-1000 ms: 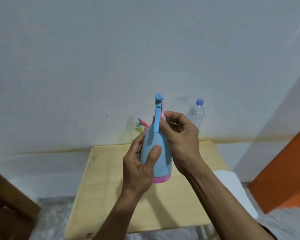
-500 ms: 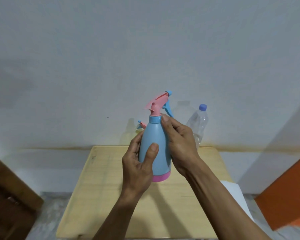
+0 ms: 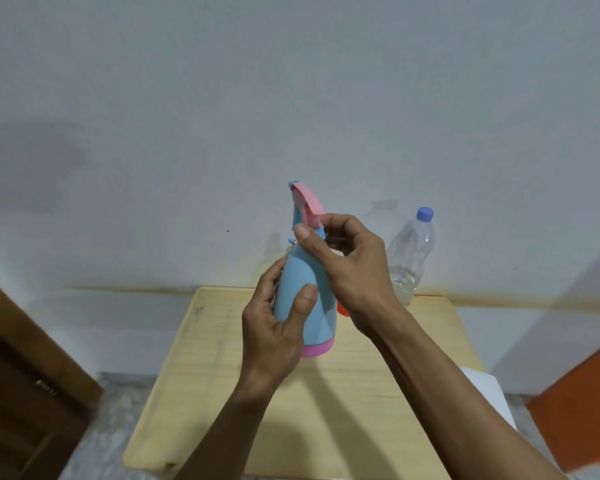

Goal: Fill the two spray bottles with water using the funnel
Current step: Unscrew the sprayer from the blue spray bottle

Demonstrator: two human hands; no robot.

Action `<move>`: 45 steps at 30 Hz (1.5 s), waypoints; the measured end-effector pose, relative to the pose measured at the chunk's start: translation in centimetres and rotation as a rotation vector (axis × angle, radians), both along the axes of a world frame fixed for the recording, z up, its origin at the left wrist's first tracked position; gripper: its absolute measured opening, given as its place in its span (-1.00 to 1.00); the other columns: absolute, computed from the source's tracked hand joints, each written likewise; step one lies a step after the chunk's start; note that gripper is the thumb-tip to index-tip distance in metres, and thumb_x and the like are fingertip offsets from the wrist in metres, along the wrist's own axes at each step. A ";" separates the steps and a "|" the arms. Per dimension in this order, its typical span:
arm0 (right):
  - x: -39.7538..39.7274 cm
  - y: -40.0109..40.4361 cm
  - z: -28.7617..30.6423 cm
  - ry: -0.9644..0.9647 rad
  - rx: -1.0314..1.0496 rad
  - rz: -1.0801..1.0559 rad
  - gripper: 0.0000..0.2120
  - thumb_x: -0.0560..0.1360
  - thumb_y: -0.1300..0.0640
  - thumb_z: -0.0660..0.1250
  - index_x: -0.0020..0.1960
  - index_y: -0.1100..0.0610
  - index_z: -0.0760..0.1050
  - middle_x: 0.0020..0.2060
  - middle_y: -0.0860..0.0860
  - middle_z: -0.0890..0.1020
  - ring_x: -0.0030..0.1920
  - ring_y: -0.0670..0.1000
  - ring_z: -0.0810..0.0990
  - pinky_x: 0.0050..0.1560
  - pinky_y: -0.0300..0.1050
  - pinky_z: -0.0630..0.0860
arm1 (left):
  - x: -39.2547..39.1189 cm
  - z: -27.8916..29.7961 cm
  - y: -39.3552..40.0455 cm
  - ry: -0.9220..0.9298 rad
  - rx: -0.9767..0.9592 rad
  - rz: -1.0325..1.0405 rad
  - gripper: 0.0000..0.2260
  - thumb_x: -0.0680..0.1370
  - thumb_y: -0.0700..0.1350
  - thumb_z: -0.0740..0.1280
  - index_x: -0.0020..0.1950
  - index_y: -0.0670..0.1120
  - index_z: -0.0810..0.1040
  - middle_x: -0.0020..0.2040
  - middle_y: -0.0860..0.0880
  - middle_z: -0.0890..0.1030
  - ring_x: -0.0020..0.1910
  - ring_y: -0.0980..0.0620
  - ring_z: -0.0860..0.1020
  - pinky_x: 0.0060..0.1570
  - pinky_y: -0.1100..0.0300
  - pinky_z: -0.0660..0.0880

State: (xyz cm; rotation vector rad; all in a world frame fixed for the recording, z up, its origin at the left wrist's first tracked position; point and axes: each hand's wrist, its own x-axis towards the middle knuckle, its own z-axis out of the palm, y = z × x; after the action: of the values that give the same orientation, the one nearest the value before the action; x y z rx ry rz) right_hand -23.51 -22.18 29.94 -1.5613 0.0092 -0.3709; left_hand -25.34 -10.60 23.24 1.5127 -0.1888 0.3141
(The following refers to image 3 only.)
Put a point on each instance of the person's left hand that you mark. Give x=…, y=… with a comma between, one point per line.
x=267, y=339

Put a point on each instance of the person's right hand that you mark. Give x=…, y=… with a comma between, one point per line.
x=355, y=274

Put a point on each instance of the person's right thumb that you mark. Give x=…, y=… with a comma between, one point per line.
x=312, y=244

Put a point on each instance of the person's left thumb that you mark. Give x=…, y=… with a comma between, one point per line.
x=300, y=307

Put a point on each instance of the blue and pink spray bottle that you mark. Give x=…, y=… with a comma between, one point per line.
x=305, y=299

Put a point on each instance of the person's left forearm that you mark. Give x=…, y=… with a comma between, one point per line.
x=225, y=434

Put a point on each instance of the person's right forearm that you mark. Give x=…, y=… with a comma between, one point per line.
x=455, y=409

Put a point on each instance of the orange object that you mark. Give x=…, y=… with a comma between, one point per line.
x=343, y=309

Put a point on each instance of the light wooden table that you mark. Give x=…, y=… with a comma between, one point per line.
x=300, y=394

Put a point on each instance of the clear plastic water bottle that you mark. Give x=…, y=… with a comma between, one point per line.
x=410, y=254

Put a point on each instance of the white sheet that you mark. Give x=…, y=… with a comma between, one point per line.
x=490, y=394

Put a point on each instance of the brown wooden door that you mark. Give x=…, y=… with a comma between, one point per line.
x=25, y=394

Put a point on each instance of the orange furniture panel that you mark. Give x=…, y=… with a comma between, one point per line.
x=580, y=409

